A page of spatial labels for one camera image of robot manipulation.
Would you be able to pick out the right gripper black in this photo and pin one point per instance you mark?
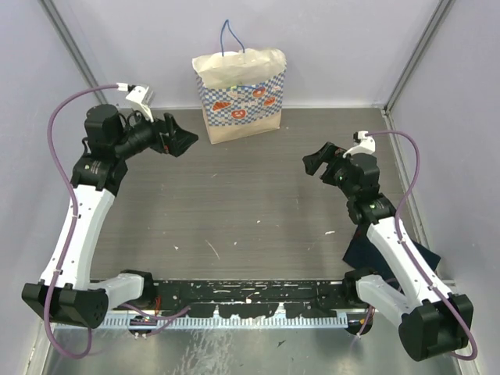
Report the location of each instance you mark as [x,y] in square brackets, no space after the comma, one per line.
[314,161]

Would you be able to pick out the checkered paper bakery bag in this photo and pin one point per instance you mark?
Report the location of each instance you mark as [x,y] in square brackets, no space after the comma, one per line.
[241,92]

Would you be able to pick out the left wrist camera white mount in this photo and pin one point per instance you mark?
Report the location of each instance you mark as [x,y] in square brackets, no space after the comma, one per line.
[139,98]

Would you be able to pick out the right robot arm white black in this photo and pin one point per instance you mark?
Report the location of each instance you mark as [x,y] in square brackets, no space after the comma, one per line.
[431,320]

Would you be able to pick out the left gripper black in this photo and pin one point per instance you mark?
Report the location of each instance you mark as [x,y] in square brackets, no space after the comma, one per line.
[180,139]

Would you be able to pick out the dark blue cloth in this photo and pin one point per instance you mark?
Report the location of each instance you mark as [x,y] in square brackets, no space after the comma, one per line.
[362,254]

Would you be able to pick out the slotted cable duct rail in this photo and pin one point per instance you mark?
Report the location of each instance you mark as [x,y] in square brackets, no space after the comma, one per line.
[279,320]

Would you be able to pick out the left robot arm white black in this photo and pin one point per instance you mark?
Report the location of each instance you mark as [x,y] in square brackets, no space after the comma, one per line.
[65,294]

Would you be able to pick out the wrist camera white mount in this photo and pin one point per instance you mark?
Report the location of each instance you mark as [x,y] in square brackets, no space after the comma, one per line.
[363,144]
[139,98]

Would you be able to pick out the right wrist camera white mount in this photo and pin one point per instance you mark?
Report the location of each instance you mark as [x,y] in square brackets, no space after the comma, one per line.
[363,144]

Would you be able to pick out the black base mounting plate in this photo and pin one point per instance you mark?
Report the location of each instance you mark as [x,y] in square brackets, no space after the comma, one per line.
[247,299]

